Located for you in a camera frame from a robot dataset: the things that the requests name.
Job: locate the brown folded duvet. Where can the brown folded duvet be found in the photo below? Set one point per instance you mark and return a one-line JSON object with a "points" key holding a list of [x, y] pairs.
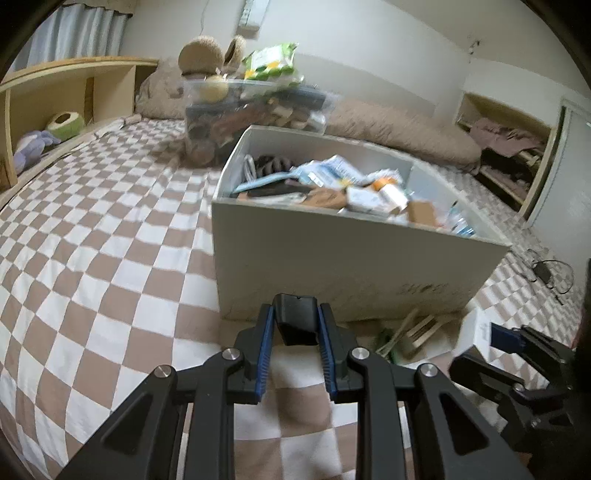
{"points": [[429, 139]]}

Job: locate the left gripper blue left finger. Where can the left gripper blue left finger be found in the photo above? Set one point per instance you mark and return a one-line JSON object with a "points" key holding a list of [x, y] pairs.
{"points": [[179, 424]]}

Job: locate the purple plush toy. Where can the purple plush toy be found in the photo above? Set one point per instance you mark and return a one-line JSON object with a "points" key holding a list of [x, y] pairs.
{"points": [[30, 149]]}

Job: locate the orange capped film roll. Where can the orange capped film roll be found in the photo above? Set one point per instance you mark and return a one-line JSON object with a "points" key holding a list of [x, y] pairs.
{"points": [[392, 193]]}

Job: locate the green clip with cord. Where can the green clip with cord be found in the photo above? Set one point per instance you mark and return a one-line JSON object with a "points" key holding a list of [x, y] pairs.
{"points": [[388, 345]]}

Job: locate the black charger with cable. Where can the black charger with cable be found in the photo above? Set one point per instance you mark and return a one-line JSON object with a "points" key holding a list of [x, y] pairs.
{"points": [[556, 275]]}

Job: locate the white blue medicine sachet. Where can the white blue medicine sachet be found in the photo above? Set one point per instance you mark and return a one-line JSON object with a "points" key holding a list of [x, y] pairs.
{"points": [[333, 173]]}

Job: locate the closet shelf with clothes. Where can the closet shelf with clothes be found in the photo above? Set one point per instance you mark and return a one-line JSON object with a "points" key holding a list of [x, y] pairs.
{"points": [[517, 149]]}

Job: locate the yellow ball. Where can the yellow ball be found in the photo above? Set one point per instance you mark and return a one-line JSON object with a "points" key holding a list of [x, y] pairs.
{"points": [[213, 89]]}

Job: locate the bamboo wooden board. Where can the bamboo wooden board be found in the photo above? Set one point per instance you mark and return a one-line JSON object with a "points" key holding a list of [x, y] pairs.
{"points": [[422, 213]]}

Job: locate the wooden headboard shelf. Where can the wooden headboard shelf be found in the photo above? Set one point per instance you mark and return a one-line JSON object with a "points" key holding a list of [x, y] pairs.
{"points": [[99, 89]]}

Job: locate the green white wipes pack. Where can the green white wipes pack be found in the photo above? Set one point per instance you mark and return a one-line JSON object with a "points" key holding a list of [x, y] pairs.
{"points": [[270, 62]]}

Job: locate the clear plastic storage bin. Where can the clear plastic storage bin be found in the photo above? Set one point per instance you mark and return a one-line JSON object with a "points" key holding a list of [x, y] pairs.
{"points": [[213, 130]]}

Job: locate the green avocado plush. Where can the green avocado plush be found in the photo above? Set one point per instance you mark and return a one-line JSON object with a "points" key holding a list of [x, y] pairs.
{"points": [[66, 125]]}

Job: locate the black hair clip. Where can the black hair clip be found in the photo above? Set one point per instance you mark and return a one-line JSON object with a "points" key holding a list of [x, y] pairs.
{"points": [[270, 164]]}

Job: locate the blue grey curtain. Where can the blue grey curtain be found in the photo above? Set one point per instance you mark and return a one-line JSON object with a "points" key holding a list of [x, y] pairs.
{"points": [[77, 29]]}

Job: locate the beige plush bunny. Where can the beige plush bunny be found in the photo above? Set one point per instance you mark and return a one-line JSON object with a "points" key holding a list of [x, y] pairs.
{"points": [[161, 95]]}

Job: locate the white sweet hanging bag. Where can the white sweet hanging bag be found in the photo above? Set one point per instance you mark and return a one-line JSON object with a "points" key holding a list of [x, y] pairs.
{"points": [[253, 13]]}

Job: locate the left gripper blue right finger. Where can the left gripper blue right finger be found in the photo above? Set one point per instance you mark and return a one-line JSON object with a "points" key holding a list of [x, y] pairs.
{"points": [[410, 420]]}

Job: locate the white shoes cardboard box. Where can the white shoes cardboard box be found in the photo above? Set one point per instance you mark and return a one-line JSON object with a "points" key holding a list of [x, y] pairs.
{"points": [[362, 266]]}

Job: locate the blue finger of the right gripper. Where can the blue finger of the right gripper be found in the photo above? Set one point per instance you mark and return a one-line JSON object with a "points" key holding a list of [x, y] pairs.
{"points": [[472, 372], [504, 339]]}

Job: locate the white rectangular remote box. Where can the white rectangular remote box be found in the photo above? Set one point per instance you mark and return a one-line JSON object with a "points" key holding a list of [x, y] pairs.
{"points": [[475, 335]]}

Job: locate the white louvered door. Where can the white louvered door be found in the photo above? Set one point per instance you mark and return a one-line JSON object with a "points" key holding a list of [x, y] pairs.
{"points": [[561, 218]]}

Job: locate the small black box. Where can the small black box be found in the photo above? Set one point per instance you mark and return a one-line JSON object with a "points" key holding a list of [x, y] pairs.
{"points": [[296, 318]]}

